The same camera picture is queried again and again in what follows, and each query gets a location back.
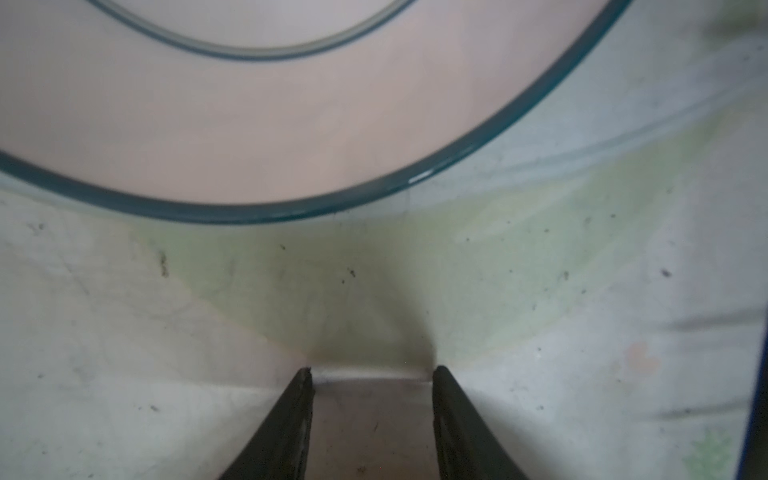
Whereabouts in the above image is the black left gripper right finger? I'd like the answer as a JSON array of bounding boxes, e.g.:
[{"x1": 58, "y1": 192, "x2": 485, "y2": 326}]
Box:
[{"x1": 432, "y1": 365, "x2": 526, "y2": 480}]

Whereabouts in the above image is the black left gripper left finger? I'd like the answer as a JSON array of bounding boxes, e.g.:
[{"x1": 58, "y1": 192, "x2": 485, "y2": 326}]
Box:
[{"x1": 220, "y1": 367, "x2": 315, "y2": 480}]

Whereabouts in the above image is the orange sunburst plate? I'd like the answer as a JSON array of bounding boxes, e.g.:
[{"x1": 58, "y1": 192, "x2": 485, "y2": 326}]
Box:
[{"x1": 1, "y1": 1, "x2": 627, "y2": 224}]

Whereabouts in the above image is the black wire dish rack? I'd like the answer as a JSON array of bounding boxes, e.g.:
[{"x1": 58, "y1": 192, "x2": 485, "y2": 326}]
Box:
[{"x1": 736, "y1": 336, "x2": 768, "y2": 480}]

